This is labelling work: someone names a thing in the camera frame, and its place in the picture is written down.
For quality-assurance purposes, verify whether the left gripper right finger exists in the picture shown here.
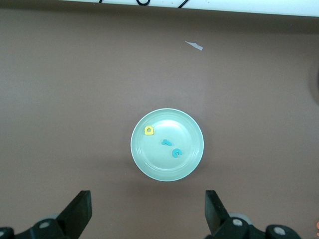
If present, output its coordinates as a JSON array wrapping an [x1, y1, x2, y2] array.
[[205, 190, 302, 239]]

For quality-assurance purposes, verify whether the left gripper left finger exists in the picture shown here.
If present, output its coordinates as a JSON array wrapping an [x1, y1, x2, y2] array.
[[0, 190, 93, 239]]

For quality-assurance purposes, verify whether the green plate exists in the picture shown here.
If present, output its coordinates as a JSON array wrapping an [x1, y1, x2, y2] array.
[[130, 108, 205, 182]]

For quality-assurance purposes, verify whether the white paper scrap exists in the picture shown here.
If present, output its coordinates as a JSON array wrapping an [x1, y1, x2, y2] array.
[[184, 40, 204, 51]]

